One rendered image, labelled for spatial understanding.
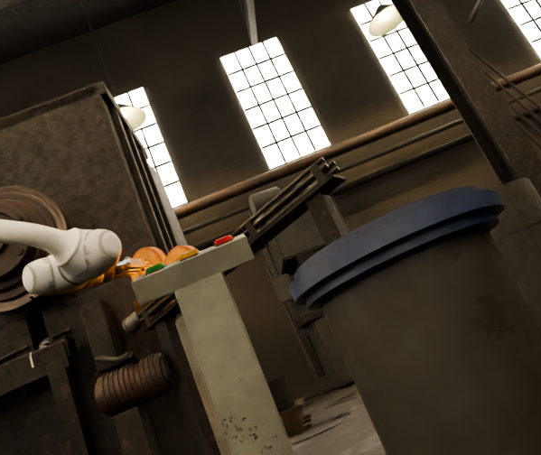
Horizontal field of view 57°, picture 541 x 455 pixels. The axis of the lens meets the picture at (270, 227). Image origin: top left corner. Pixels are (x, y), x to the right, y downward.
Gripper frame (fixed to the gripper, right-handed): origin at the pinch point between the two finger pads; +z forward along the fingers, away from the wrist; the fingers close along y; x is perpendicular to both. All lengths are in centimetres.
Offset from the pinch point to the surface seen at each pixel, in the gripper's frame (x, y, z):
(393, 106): 270, -46, 737
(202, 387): -43, 36, -34
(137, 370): -30.1, -7.1, -12.2
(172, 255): -2.8, 13.2, -1.8
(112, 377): -28.9, -13.9, -16.1
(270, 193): 159, -183, 441
